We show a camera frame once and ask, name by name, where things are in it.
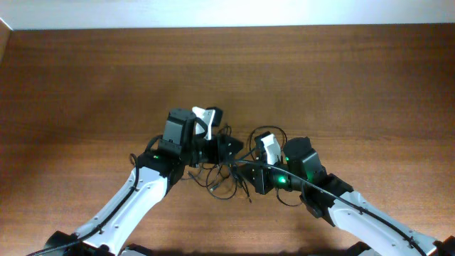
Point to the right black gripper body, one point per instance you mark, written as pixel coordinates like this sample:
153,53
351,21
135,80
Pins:
269,178

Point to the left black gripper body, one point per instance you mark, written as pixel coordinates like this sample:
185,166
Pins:
219,149

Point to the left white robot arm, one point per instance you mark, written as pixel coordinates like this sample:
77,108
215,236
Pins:
187,141

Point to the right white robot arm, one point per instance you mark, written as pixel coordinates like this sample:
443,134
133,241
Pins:
296,166

